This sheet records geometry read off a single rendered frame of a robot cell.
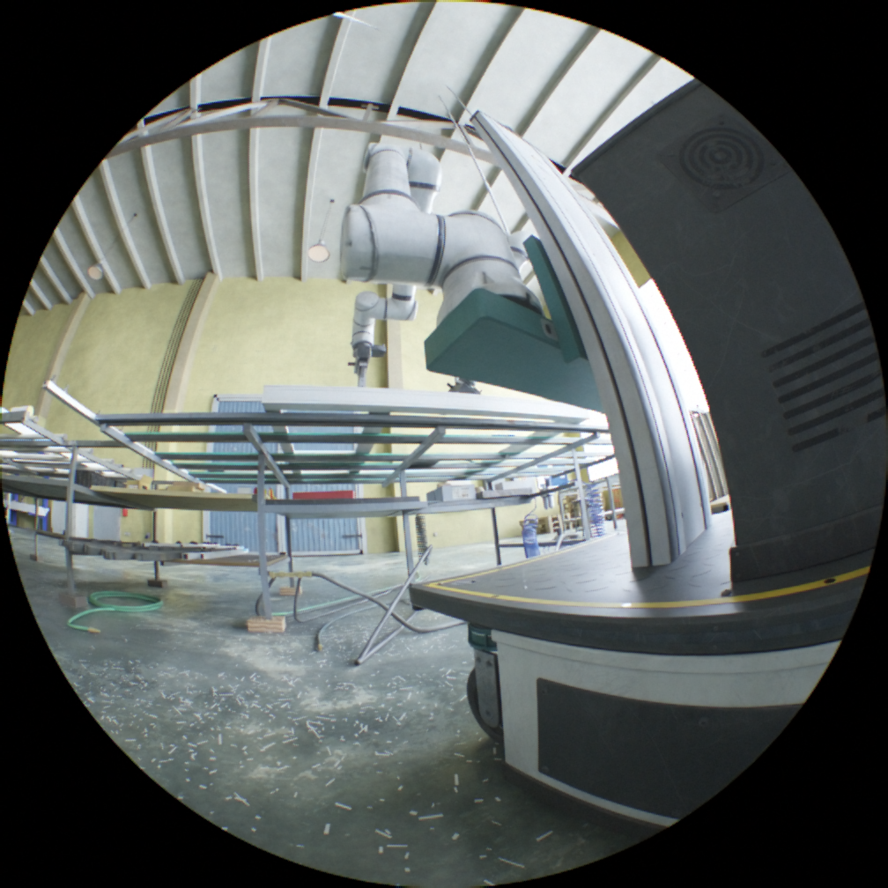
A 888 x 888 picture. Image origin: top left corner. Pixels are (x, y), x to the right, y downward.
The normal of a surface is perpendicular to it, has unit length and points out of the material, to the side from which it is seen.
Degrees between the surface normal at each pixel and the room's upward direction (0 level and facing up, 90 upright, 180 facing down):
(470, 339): 180
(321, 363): 90
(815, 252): 90
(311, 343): 90
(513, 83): 180
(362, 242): 144
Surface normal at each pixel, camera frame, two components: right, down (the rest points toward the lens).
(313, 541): 0.36, -0.29
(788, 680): -0.84, -0.07
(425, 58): 0.10, 0.96
